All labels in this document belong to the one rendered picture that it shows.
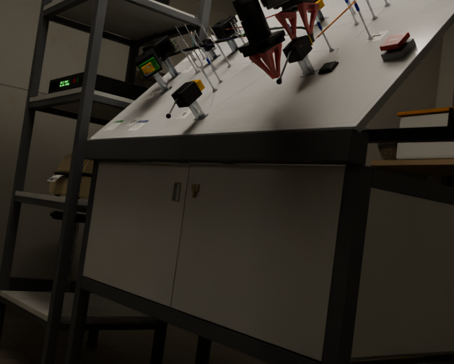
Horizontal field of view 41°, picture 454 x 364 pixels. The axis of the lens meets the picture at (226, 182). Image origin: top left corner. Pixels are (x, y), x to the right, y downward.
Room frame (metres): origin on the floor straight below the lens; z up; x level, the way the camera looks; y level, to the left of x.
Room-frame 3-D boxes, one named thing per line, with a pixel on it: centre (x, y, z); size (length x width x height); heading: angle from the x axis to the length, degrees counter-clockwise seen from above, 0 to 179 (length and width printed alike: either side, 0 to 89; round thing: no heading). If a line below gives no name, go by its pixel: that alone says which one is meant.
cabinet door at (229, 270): (1.43, -0.07, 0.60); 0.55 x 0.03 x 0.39; 38
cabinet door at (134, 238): (1.87, 0.27, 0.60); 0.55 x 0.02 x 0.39; 38
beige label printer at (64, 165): (2.38, 0.50, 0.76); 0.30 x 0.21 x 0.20; 132
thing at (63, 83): (2.41, 0.54, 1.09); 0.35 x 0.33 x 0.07; 38
